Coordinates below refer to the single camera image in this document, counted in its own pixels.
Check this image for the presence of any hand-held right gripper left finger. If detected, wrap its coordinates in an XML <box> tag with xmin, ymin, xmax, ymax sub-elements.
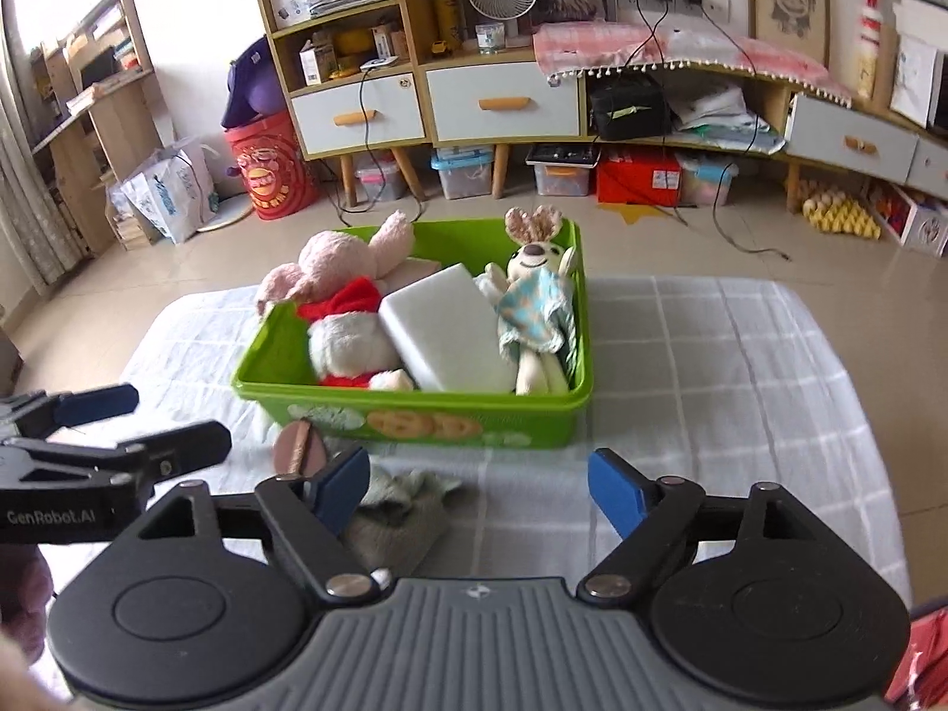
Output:
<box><xmin>137</xmin><ymin>448</ymin><xmax>380</xmax><ymax>603</ymax></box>

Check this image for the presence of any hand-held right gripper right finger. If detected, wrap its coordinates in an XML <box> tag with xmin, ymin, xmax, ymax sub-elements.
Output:
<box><xmin>576</xmin><ymin>448</ymin><xmax>814</xmax><ymax>603</ymax></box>

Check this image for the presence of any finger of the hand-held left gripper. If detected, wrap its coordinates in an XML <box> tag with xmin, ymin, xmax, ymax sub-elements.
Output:
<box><xmin>0</xmin><ymin>419</ymin><xmax>233</xmax><ymax>496</ymax></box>
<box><xmin>0</xmin><ymin>383</ymin><xmax>141</xmax><ymax>447</ymax></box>

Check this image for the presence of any green plush toy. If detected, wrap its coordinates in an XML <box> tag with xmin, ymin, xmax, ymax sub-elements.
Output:
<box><xmin>342</xmin><ymin>465</ymin><xmax>464</xmax><ymax>580</ymax></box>

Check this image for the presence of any green plastic box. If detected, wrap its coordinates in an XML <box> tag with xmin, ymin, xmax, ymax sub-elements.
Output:
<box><xmin>230</xmin><ymin>216</ymin><xmax>594</xmax><ymax>451</ymax></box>

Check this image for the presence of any red santa hat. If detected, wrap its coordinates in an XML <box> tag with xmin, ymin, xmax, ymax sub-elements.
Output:
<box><xmin>296</xmin><ymin>276</ymin><xmax>417</xmax><ymax>392</ymax></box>

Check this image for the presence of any white foam block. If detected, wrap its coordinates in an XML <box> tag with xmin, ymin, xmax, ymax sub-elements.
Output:
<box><xmin>378</xmin><ymin>260</ymin><xmax>520</xmax><ymax>395</ymax></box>

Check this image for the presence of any bunny doll with sequin ears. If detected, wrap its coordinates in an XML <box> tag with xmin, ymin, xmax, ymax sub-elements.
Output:
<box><xmin>483</xmin><ymin>205</ymin><xmax>579</xmax><ymax>396</ymax></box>

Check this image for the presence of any pink plush rabbit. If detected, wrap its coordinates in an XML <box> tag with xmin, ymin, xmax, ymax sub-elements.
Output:
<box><xmin>256</xmin><ymin>210</ymin><xmax>417</xmax><ymax>321</ymax></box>

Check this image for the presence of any person's left hand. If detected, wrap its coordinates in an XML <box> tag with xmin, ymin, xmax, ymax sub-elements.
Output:
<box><xmin>0</xmin><ymin>546</ymin><xmax>55</xmax><ymax>654</ymax></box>

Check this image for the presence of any grey checked tablecloth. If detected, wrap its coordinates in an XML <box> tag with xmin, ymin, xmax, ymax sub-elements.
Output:
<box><xmin>30</xmin><ymin>274</ymin><xmax>918</xmax><ymax>686</ymax></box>

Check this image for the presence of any white paper bag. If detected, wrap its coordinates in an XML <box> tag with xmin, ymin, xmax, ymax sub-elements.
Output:
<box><xmin>121</xmin><ymin>136</ymin><xmax>221</xmax><ymax>246</ymax></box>

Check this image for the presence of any beige curtain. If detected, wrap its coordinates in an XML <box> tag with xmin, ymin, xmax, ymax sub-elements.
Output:
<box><xmin>0</xmin><ymin>11</ymin><xmax>84</xmax><ymax>299</ymax></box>

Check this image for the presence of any wooden desk shelf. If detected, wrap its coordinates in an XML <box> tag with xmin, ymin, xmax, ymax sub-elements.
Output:
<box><xmin>30</xmin><ymin>0</ymin><xmax>180</xmax><ymax>262</ymax></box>

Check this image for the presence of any yellow star mat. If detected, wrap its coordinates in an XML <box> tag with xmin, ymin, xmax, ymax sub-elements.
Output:
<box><xmin>613</xmin><ymin>203</ymin><xmax>669</xmax><ymax>228</ymax></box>

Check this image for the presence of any red bucket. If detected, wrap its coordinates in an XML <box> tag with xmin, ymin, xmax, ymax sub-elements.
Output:
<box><xmin>225</xmin><ymin>111</ymin><xmax>322</xmax><ymax>222</ymax></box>

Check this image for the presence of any clear storage box dark lid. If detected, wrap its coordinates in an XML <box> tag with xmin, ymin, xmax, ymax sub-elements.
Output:
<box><xmin>525</xmin><ymin>141</ymin><xmax>600</xmax><ymax>198</ymax></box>

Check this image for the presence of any clear storage box blue lid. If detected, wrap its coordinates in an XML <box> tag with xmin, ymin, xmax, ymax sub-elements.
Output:
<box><xmin>431</xmin><ymin>146</ymin><xmax>496</xmax><ymax>201</ymax></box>

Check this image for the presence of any red bag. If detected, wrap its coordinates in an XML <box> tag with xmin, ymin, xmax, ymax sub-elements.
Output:
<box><xmin>884</xmin><ymin>598</ymin><xmax>948</xmax><ymax>706</ymax></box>

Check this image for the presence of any purple plush toy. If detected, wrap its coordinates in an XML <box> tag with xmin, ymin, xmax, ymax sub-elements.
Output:
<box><xmin>220</xmin><ymin>36</ymin><xmax>287</xmax><ymax>129</ymax></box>

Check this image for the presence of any row of yellow toys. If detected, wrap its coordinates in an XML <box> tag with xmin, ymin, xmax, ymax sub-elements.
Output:
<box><xmin>803</xmin><ymin>188</ymin><xmax>884</xmax><ymax>241</ymax></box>

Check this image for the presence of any white cabinet drawer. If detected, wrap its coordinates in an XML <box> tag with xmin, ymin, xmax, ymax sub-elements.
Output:
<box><xmin>907</xmin><ymin>132</ymin><xmax>948</xmax><ymax>203</ymax></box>
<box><xmin>288</xmin><ymin>73</ymin><xmax>428</xmax><ymax>159</ymax></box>
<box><xmin>783</xmin><ymin>92</ymin><xmax>921</xmax><ymax>184</ymax></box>
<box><xmin>425</xmin><ymin>61</ymin><xmax>582</xmax><ymax>147</ymax></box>

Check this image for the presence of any black bag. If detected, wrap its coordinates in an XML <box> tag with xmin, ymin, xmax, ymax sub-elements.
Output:
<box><xmin>588</xmin><ymin>73</ymin><xmax>672</xmax><ymax>142</ymax></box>

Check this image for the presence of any pile of folded clothes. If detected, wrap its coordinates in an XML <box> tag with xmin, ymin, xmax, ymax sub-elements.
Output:
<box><xmin>670</xmin><ymin>84</ymin><xmax>784</xmax><ymax>154</ymax></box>

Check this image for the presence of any small white carton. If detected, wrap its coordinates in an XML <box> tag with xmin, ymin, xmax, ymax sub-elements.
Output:
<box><xmin>297</xmin><ymin>40</ymin><xmax>339</xmax><ymax>88</ymax></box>

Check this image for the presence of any white and red box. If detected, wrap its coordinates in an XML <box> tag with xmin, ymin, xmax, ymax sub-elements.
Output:
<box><xmin>869</xmin><ymin>181</ymin><xmax>948</xmax><ymax>258</ymax></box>

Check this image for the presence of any wooden cabinet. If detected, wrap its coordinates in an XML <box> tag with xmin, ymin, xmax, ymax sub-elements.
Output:
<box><xmin>250</xmin><ymin>0</ymin><xmax>948</xmax><ymax>203</ymax></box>

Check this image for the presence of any pink checked cloth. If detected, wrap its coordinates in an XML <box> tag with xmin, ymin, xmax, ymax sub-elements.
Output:
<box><xmin>532</xmin><ymin>20</ymin><xmax>858</xmax><ymax>108</ymax></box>

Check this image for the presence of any yellow bottle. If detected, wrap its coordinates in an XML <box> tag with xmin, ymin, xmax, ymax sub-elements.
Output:
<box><xmin>433</xmin><ymin>0</ymin><xmax>462</xmax><ymax>55</ymax></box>

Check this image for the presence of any white bottle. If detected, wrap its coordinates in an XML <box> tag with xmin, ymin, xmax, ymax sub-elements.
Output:
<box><xmin>854</xmin><ymin>6</ymin><xmax>888</xmax><ymax>103</ymax></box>

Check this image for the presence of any framed cartoon picture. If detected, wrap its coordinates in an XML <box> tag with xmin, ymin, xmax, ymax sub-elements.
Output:
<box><xmin>744</xmin><ymin>0</ymin><xmax>832</xmax><ymax>69</ymax></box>

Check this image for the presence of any white appliance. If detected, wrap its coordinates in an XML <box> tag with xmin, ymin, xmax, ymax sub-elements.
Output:
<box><xmin>888</xmin><ymin>0</ymin><xmax>948</xmax><ymax>132</ymax></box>

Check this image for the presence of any black cable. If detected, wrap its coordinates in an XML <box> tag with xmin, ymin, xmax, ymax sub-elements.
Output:
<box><xmin>324</xmin><ymin>69</ymin><xmax>428</xmax><ymax>228</ymax></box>
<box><xmin>635</xmin><ymin>3</ymin><xmax>791</xmax><ymax>262</ymax></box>

